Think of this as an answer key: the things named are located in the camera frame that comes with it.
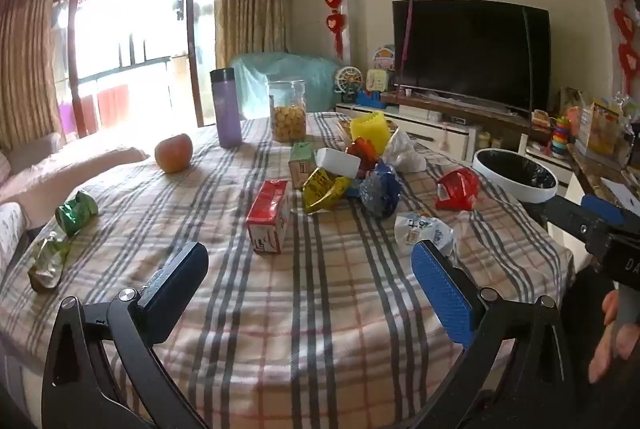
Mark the white foam block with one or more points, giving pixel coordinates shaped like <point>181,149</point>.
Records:
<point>337,161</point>

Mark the purple thermos bottle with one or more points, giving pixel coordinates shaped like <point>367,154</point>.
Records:
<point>227,109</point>

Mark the blue wrapper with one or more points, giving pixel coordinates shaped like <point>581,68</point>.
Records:
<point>381,191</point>

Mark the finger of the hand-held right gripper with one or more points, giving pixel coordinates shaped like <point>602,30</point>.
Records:
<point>570,216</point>
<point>602,206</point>

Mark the white wrapper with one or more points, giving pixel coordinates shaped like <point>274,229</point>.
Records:
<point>422,229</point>

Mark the green drink pouch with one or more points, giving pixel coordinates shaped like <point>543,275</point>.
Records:
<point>47,261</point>

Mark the yellow snack wrapper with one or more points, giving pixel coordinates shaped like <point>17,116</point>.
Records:
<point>322,191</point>

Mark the yellow sponge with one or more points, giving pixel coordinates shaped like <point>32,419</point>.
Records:
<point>370,129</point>

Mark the white rimmed trash bin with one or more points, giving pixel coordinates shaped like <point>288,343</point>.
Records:
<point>515,174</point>

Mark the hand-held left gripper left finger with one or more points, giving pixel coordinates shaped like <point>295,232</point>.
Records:
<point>172,294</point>

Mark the marble top cabinet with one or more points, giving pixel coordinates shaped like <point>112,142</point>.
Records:
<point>595,174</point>

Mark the white plastic bag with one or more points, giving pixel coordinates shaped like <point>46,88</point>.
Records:
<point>404,151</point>

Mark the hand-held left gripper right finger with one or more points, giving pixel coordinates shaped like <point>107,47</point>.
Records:
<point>442,294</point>

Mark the black flat television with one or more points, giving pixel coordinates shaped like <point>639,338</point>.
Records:
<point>470,54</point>

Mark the blue toy block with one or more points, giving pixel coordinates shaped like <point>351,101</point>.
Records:
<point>369,99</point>

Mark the orange fruit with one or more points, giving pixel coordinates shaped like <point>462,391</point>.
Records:
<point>174,153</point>

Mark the orange snack packet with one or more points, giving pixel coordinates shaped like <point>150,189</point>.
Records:
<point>364,151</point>

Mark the round colourful sign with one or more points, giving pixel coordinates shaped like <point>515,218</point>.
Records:
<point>384,56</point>

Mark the beige striped curtain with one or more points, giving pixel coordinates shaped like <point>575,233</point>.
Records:
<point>27,69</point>
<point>250,9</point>

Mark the red milk carton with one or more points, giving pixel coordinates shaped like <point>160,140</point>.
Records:
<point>267,214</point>

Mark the colourful toy box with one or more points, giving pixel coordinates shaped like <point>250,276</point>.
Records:
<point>602,129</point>

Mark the white television cabinet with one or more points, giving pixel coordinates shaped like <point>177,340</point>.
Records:
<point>440,124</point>

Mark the teal furniture cover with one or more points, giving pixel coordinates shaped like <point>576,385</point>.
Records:
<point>280,69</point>

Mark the red snack packet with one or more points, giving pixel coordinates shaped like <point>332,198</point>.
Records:
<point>456,190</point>

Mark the sliding glass door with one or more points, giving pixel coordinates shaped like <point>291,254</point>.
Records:
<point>130,39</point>

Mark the glass cookie jar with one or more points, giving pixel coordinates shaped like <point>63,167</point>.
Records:
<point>288,119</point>

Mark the ferris wheel toy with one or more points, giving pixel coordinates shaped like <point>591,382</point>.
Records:
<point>347,81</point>

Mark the pink sofa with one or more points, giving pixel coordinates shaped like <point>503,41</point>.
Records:
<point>60,169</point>

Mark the person's right hand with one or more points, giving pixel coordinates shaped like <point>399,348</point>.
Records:
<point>612,344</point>

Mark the colourful toy board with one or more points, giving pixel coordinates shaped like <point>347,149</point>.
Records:
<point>378,80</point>

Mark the green drink carton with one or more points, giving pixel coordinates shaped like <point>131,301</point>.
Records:
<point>301,161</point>

